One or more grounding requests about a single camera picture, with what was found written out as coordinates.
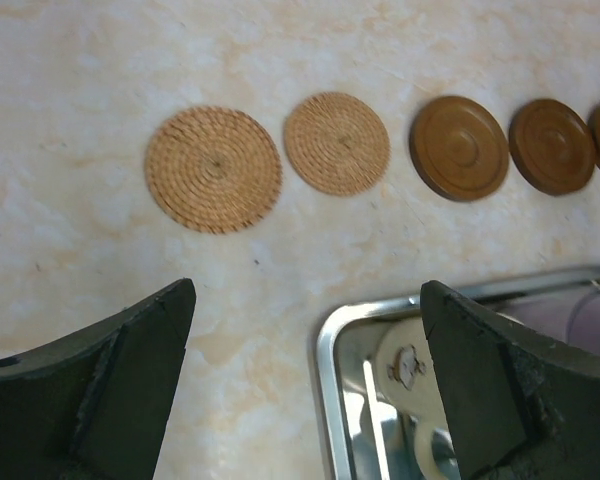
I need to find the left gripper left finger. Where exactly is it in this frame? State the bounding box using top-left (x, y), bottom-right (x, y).
top-left (0, 278), bottom-right (196, 479)

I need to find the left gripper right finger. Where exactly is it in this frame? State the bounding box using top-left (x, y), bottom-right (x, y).
top-left (420, 281), bottom-right (600, 479)

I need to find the dark wooden coaster front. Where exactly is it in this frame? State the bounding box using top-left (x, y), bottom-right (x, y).
top-left (508, 98), bottom-right (595, 196)

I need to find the woven coaster frilled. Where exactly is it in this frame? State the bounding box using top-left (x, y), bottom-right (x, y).
top-left (144, 106), bottom-right (283, 234)

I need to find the dark wooden coaster back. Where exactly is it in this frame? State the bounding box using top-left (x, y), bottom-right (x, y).
top-left (408, 95), bottom-right (509, 202)

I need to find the woven coaster smooth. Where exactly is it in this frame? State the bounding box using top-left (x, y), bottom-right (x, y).
top-left (283, 92), bottom-right (391, 197)

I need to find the purple cup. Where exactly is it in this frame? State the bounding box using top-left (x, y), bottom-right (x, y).
top-left (566, 292), bottom-right (600, 356)

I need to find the cream yellow cup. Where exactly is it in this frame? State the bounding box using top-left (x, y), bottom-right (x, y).
top-left (373, 318), bottom-right (460, 479)

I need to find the metal tray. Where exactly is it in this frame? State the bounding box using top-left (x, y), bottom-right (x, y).
top-left (314, 265), bottom-right (600, 479)

